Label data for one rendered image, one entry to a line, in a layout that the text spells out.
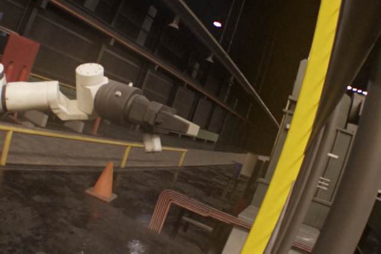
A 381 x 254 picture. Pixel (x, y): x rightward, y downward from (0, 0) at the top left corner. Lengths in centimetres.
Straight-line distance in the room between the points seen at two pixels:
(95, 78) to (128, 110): 11
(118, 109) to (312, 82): 38
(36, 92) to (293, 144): 55
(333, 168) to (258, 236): 342
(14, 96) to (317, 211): 368
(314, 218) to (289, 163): 343
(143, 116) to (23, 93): 28
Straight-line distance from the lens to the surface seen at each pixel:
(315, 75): 58
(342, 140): 399
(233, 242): 337
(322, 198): 399
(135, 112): 61
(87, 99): 69
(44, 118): 782
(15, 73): 717
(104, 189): 412
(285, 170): 56
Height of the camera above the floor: 135
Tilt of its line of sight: level
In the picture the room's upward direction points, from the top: 19 degrees clockwise
